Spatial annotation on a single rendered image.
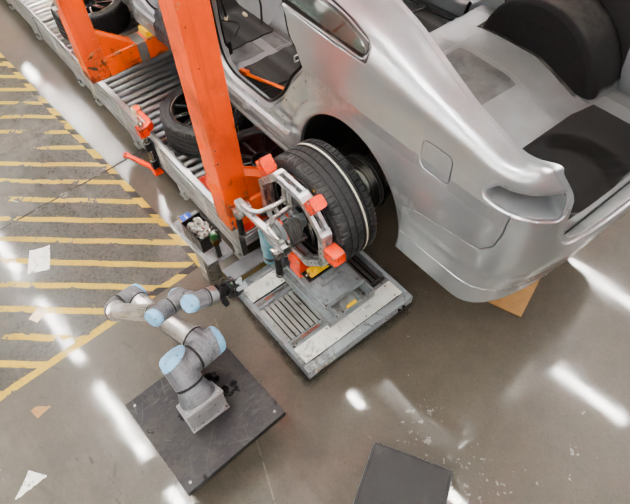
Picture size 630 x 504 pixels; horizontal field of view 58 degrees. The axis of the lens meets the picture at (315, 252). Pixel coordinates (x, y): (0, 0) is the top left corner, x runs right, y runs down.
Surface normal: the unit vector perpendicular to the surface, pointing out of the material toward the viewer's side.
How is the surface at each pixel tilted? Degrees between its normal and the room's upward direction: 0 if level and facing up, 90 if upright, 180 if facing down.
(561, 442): 0
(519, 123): 20
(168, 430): 0
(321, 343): 0
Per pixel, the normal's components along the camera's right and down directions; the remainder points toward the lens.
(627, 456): -0.04, -0.61
